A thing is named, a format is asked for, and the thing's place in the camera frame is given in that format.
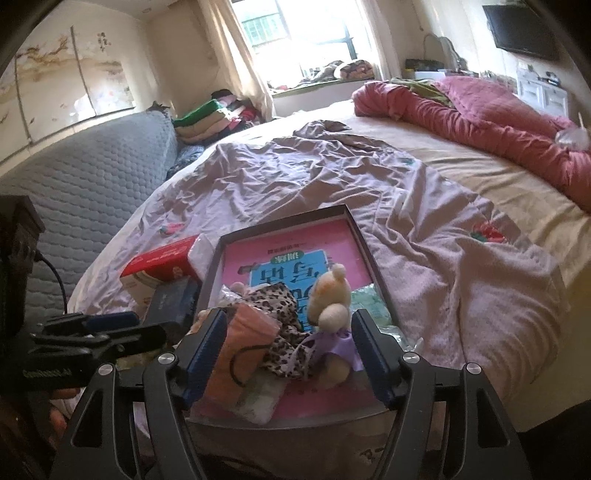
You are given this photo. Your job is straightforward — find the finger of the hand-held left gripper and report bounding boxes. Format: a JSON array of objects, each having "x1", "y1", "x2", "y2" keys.
[
  {"x1": 30, "y1": 324, "x2": 167, "y2": 358},
  {"x1": 44, "y1": 311, "x2": 139, "y2": 335}
]

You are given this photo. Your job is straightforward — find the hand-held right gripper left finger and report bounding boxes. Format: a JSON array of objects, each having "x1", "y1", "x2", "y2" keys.
[{"x1": 48, "y1": 308, "x2": 228, "y2": 480}]

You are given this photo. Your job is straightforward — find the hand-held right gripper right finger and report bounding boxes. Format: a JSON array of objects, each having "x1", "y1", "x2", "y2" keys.
[{"x1": 352, "y1": 309, "x2": 532, "y2": 480}]

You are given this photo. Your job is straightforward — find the pink pouch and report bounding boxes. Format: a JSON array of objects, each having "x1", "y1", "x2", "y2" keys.
[{"x1": 203, "y1": 302, "x2": 282, "y2": 407}]

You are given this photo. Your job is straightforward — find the green tissue pack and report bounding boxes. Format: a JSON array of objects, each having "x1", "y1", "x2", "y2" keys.
[{"x1": 351, "y1": 284, "x2": 393, "y2": 324}]

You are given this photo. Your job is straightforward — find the cream plush bear purple dress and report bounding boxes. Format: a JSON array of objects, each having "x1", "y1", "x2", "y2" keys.
[{"x1": 305, "y1": 263, "x2": 363, "y2": 388}]

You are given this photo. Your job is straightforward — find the white floral tissue pack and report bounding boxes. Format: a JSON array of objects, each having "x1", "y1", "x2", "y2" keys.
[{"x1": 235, "y1": 378, "x2": 287, "y2": 425}]

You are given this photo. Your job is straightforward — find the leopard print cloth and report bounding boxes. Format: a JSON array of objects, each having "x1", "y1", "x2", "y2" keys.
[{"x1": 242, "y1": 282, "x2": 319, "y2": 381}]

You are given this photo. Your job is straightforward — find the pink book box tray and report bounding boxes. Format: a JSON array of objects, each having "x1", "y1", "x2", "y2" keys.
[{"x1": 187, "y1": 205, "x2": 407, "y2": 425}]

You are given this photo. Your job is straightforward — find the person's left hand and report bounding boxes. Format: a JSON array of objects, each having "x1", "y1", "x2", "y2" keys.
[{"x1": 46, "y1": 387, "x2": 81, "y2": 435}]

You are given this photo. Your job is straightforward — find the dark blue box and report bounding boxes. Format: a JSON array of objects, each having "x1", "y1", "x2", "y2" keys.
[{"x1": 143, "y1": 277, "x2": 201, "y2": 328}]

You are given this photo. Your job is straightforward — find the red and white tissue box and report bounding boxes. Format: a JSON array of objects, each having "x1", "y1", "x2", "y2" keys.
[{"x1": 120, "y1": 233, "x2": 218, "y2": 296}]

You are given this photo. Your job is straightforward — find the grey quilted headboard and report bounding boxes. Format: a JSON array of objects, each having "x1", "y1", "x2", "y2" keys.
[{"x1": 0, "y1": 111, "x2": 178, "y2": 324}]

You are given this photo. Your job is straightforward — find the dark blue patterned pillow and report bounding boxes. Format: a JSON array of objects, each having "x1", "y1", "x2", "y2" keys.
[{"x1": 166, "y1": 145, "x2": 206, "y2": 178}]

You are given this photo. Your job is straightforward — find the pale purple printed blanket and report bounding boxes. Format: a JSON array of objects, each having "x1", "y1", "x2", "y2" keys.
[{"x1": 69, "y1": 119, "x2": 566, "y2": 370}]

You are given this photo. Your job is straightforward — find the stack of folded clothes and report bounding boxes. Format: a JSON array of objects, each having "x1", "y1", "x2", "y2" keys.
[{"x1": 173, "y1": 88, "x2": 271, "y2": 144}]

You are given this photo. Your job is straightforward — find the beige bed sheet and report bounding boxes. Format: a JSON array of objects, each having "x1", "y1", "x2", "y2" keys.
[{"x1": 231, "y1": 99, "x2": 591, "y2": 287}]

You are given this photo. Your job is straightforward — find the painted wardrobe doors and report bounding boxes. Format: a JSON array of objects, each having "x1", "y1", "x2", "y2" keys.
[{"x1": 0, "y1": 18, "x2": 139, "y2": 162}]

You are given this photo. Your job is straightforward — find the red quilt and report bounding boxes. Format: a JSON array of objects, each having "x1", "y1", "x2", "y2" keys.
[{"x1": 351, "y1": 76, "x2": 591, "y2": 210}]

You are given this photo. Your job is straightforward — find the green cloth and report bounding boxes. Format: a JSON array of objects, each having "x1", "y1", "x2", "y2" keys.
[{"x1": 392, "y1": 78, "x2": 448, "y2": 104}]

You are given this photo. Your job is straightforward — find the cream curtain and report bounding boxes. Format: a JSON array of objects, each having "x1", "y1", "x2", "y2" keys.
[
  {"x1": 358, "y1": 0, "x2": 393, "y2": 81},
  {"x1": 196, "y1": 0, "x2": 275, "y2": 123}
]

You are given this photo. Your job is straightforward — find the clear plastic bag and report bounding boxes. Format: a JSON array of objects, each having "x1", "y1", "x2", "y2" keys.
[{"x1": 556, "y1": 124, "x2": 591, "y2": 151}]

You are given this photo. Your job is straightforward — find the white cabinet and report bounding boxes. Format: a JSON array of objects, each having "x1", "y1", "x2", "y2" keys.
[{"x1": 515, "y1": 69, "x2": 568, "y2": 116}]

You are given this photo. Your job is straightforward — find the window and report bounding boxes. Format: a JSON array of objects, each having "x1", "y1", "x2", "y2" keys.
[{"x1": 231, "y1": 0, "x2": 370, "y2": 86}]

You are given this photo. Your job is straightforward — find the black television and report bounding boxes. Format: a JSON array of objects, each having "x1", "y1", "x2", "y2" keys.
[{"x1": 482, "y1": 4, "x2": 561, "y2": 62}]

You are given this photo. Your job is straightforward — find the black cable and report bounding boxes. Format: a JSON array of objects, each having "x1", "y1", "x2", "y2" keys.
[{"x1": 32, "y1": 251, "x2": 70, "y2": 315}]

